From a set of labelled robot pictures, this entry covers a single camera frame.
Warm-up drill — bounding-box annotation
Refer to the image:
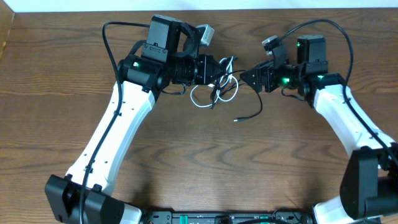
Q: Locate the white USB cable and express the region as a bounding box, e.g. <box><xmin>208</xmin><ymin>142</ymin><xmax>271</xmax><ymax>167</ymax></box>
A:
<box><xmin>190</xmin><ymin>55</ymin><xmax>239</xmax><ymax>109</ymax></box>

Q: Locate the thin black USB cable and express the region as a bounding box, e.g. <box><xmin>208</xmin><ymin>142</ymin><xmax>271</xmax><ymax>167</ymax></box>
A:
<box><xmin>217</xmin><ymin>70</ymin><xmax>264</xmax><ymax>123</ymax></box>

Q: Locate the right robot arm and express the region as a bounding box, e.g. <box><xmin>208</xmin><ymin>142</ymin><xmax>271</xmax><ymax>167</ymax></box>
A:
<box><xmin>240</xmin><ymin>35</ymin><xmax>397</xmax><ymax>223</ymax></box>

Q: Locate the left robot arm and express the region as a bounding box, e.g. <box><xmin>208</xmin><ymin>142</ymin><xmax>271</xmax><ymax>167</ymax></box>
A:
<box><xmin>45</xmin><ymin>14</ymin><xmax>226</xmax><ymax>223</ymax></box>

